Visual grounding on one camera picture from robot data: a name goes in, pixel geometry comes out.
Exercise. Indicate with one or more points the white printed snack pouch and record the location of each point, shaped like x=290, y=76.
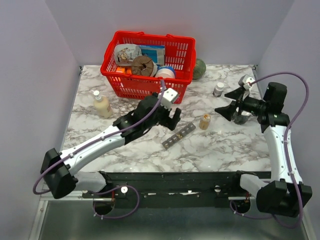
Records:
x=125, y=54

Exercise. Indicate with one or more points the cream pump lotion bottle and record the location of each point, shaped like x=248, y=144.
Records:
x=102, y=105

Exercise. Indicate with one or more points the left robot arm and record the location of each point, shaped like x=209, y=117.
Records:
x=61, y=171

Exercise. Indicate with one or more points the blue white carton box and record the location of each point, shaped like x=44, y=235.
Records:
x=155, y=52

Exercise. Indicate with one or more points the red plastic shopping basket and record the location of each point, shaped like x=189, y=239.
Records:
x=180, y=55

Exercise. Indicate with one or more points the white cap pill bottle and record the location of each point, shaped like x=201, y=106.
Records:
x=218, y=90

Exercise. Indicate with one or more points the brown twine roll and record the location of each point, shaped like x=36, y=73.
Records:
x=144, y=66

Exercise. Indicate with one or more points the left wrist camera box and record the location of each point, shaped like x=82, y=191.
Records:
x=168, y=98

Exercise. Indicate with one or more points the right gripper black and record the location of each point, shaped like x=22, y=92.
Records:
x=227, y=111

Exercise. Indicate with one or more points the white blue round tub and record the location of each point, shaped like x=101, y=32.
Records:
x=166, y=72

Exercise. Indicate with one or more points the grey cup with white contents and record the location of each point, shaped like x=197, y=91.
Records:
x=241, y=118

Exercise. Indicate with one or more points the orange small package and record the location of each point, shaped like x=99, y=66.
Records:
x=124, y=70

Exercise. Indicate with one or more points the green watermelon ball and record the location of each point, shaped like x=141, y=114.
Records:
x=199, y=69

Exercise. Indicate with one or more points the clear jar of yellow pills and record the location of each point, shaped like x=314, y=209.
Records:
x=205, y=122

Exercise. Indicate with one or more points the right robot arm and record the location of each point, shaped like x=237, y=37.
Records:
x=286, y=193

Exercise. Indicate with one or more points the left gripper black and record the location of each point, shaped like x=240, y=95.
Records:
x=169, y=122

